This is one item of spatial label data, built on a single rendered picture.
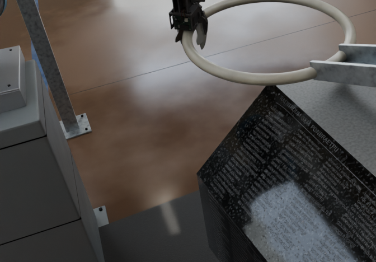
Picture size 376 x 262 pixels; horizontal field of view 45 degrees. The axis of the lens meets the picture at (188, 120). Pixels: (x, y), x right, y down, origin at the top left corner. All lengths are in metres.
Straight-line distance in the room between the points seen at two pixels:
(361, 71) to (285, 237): 0.41
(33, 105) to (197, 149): 1.18
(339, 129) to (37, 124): 0.81
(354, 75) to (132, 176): 1.47
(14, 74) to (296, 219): 0.93
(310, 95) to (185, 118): 1.49
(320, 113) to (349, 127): 0.08
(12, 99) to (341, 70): 0.91
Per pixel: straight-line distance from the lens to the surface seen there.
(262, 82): 1.15
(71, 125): 2.72
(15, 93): 1.41
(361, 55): 1.22
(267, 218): 1.14
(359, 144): 1.07
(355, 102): 1.20
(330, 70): 1.14
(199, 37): 1.38
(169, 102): 2.78
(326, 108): 1.17
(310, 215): 1.06
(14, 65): 1.55
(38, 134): 1.38
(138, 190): 2.25
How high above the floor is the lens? 1.56
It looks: 37 degrees down
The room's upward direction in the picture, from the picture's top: 10 degrees counter-clockwise
